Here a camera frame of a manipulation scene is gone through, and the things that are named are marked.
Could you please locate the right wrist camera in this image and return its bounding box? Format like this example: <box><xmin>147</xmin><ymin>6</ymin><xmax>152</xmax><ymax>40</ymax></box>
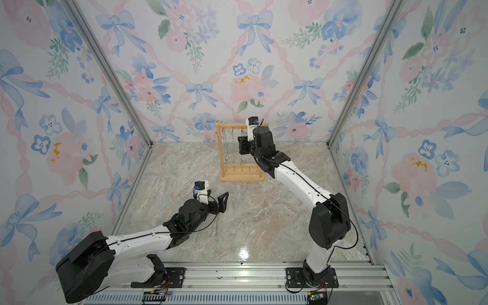
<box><xmin>246</xmin><ymin>116</ymin><xmax>259</xmax><ymax>142</ymax></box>

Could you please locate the left aluminium corner profile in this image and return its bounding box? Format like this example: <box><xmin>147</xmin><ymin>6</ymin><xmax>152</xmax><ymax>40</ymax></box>
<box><xmin>61</xmin><ymin>0</ymin><xmax>153</xmax><ymax>147</ymax></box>

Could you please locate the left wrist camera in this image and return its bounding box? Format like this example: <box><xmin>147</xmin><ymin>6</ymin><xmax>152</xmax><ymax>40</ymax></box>
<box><xmin>193</xmin><ymin>180</ymin><xmax>211</xmax><ymax>204</ymax></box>

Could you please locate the right aluminium corner profile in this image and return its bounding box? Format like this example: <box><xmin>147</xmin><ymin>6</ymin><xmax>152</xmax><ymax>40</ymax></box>
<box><xmin>327</xmin><ymin>0</ymin><xmax>404</xmax><ymax>150</ymax></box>

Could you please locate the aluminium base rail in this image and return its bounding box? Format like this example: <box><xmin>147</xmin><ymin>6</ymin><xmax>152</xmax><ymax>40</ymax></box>
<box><xmin>78</xmin><ymin>261</ymin><xmax>400</xmax><ymax>304</ymax></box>

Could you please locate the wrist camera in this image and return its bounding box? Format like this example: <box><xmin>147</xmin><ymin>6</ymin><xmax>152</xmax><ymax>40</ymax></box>
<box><xmin>193</xmin><ymin>180</ymin><xmax>211</xmax><ymax>204</ymax></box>
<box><xmin>246</xmin><ymin>116</ymin><xmax>259</xmax><ymax>142</ymax></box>

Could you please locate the aluminium corner profile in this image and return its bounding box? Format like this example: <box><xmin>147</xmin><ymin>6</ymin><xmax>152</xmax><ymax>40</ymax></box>
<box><xmin>327</xmin><ymin>0</ymin><xmax>404</xmax><ymax>150</ymax></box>
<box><xmin>61</xmin><ymin>0</ymin><xmax>153</xmax><ymax>147</ymax></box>

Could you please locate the wooden jewelry display stand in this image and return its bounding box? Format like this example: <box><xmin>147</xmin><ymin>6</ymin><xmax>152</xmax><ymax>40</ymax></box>
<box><xmin>216</xmin><ymin>121</ymin><xmax>265</xmax><ymax>182</ymax></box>

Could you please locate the green circuit board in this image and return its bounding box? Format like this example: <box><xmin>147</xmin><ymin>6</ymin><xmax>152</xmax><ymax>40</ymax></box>
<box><xmin>306</xmin><ymin>292</ymin><xmax>329</xmax><ymax>305</ymax></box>

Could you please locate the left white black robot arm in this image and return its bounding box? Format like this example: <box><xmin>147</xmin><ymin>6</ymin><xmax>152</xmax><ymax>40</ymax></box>
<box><xmin>55</xmin><ymin>193</ymin><xmax>229</xmax><ymax>304</ymax></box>

